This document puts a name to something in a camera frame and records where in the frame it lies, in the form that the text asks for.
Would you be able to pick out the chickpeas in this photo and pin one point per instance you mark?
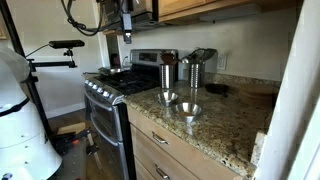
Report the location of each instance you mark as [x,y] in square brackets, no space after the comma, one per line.
[185,113]

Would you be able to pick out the wall power outlet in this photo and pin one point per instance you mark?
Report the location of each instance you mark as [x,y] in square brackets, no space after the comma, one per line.
[222,61]

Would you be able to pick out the perforated steel utensil holder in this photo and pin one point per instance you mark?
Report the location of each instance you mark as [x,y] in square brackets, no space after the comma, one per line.
[166,76]

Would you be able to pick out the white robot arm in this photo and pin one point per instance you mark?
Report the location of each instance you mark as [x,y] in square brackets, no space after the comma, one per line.
[25,152]

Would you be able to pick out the stainless steel gas stove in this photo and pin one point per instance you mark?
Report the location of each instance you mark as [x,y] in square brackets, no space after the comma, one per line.
[108,113]

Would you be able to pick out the silver bowl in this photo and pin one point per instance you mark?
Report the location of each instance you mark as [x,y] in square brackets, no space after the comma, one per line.
[187,107]
[167,98]

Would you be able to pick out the wooden lower drawers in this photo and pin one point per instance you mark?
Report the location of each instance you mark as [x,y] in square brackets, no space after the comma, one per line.
[161,155]

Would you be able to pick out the black camera on stand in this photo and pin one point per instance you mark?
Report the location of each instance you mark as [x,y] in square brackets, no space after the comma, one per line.
[68,45]

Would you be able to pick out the wooden slotted spoon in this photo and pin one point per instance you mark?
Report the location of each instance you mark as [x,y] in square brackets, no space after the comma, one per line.
[168,58]

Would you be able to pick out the frying pan on stove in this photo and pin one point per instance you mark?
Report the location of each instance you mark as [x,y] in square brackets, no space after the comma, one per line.
[110,71]

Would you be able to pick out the wooden upper cabinet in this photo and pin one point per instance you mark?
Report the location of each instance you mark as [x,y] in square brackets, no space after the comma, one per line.
[152,14]

